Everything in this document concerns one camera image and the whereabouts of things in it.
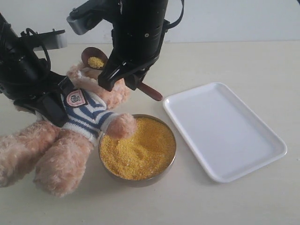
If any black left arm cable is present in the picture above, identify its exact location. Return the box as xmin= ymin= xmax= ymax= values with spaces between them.
xmin=20 ymin=28 xmax=52 ymax=78

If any white rectangular plastic tray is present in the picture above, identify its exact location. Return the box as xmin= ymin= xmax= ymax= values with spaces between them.
xmin=163 ymin=82 xmax=287 ymax=183

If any pink teddy bear striped shirt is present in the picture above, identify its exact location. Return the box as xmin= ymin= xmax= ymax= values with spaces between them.
xmin=0 ymin=63 xmax=138 ymax=199

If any yellow millet grain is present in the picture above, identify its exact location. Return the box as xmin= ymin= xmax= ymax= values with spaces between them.
xmin=100 ymin=117 xmax=176 ymax=181

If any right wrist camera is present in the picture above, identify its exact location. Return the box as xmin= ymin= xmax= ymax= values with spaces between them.
xmin=66 ymin=0 xmax=118 ymax=36

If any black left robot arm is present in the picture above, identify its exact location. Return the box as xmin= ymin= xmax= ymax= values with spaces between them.
xmin=0 ymin=16 xmax=74 ymax=127

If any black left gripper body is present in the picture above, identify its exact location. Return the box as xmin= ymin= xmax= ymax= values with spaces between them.
xmin=0 ymin=65 xmax=63 ymax=113

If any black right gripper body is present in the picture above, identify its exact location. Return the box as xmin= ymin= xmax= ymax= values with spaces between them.
xmin=109 ymin=23 xmax=169 ymax=73

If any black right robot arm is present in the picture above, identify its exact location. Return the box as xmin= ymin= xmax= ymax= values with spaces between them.
xmin=98 ymin=0 xmax=168 ymax=91

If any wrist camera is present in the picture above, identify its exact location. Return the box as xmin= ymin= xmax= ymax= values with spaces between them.
xmin=19 ymin=28 xmax=68 ymax=51
xmin=66 ymin=0 xmax=118 ymax=36

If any dark red wooden spoon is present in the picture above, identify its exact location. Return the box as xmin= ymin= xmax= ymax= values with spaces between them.
xmin=81 ymin=47 xmax=163 ymax=101

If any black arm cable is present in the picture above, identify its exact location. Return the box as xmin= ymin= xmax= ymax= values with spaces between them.
xmin=20 ymin=28 xmax=52 ymax=78
xmin=164 ymin=0 xmax=186 ymax=30

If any metal bowl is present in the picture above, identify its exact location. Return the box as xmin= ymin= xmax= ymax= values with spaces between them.
xmin=98 ymin=113 xmax=177 ymax=188

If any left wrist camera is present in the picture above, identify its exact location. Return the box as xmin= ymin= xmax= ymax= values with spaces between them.
xmin=19 ymin=28 xmax=68 ymax=51

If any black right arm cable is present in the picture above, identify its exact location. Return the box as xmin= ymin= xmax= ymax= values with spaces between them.
xmin=164 ymin=0 xmax=186 ymax=30

